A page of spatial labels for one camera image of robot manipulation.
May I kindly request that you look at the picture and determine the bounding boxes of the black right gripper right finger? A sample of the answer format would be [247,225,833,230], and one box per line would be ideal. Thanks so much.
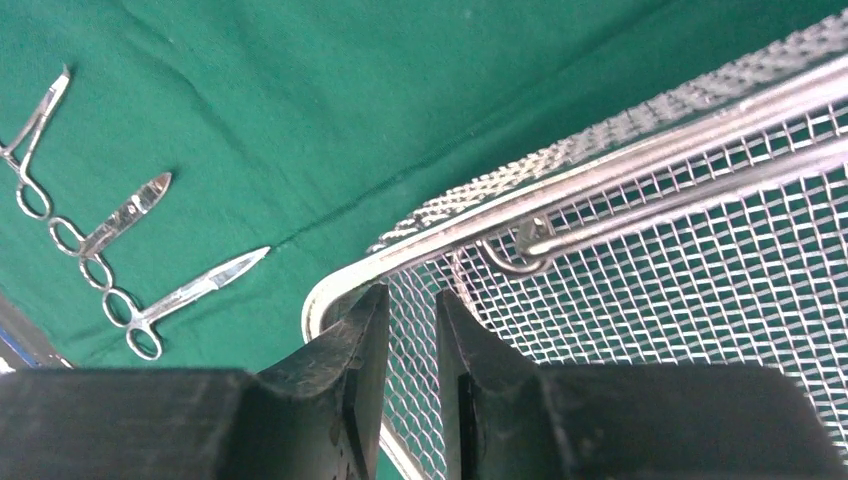
[436,290,847,479]

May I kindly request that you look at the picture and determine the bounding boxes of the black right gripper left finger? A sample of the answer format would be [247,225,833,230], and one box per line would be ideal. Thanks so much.
[1,284,390,479]

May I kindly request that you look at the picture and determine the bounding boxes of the steel ring-handled scissors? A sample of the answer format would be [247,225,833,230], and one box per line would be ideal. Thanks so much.
[102,246,272,361]

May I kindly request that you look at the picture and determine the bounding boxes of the green surgical drape cloth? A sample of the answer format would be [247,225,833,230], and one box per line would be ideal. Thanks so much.
[1,1,847,371]

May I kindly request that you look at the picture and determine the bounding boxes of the small steel scissors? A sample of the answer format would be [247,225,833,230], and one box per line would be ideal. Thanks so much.
[47,171,173,292]

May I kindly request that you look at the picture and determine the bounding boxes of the metal mesh instrument tray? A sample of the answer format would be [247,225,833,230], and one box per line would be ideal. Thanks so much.
[301,11,847,479]

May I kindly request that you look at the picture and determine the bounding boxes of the steel ring-handled hemostat clamp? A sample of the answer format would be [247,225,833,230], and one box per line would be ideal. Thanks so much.
[1,64,72,221]

